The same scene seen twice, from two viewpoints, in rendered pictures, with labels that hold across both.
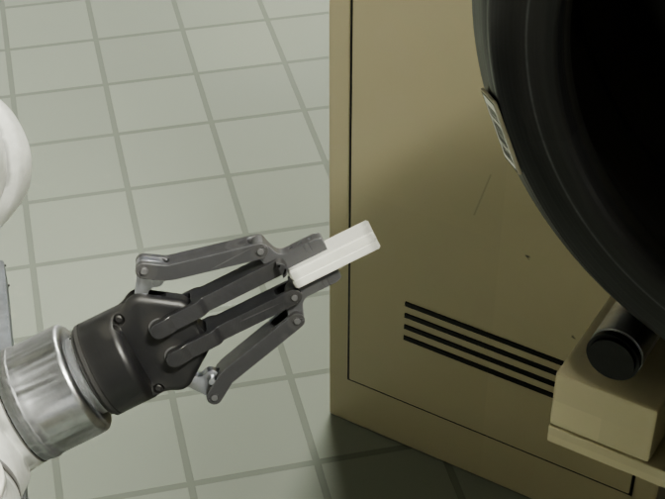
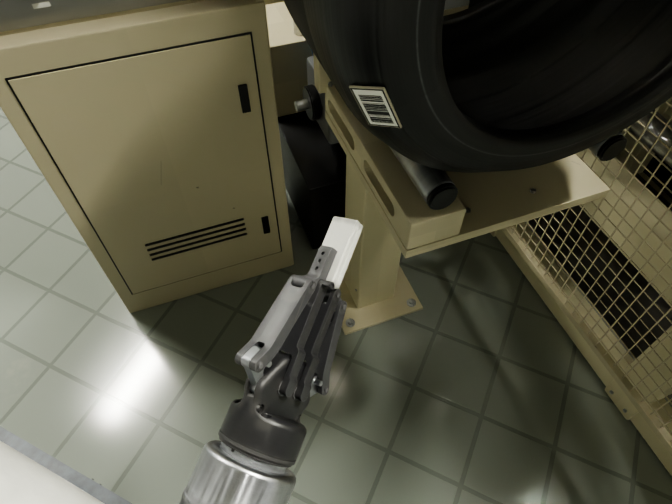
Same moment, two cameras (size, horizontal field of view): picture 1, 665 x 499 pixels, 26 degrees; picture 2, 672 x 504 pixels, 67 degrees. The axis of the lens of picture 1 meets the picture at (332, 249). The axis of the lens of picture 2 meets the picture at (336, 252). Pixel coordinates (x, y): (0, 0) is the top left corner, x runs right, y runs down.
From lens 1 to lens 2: 75 cm
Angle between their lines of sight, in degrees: 38
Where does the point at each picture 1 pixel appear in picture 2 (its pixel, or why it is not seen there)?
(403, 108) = (93, 155)
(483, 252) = (174, 199)
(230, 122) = not seen: outside the picture
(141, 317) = (271, 393)
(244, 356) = (329, 352)
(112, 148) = not seen: outside the picture
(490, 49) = (379, 49)
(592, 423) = (431, 235)
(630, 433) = (451, 227)
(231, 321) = (315, 341)
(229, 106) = not seen: outside the picture
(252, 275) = (314, 304)
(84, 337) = (251, 442)
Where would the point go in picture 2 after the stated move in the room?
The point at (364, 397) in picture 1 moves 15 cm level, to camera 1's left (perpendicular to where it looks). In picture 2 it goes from (144, 296) to (103, 329)
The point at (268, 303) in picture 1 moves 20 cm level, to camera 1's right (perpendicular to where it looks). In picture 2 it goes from (328, 311) to (436, 195)
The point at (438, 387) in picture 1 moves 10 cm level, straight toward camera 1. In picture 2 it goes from (179, 268) to (199, 287)
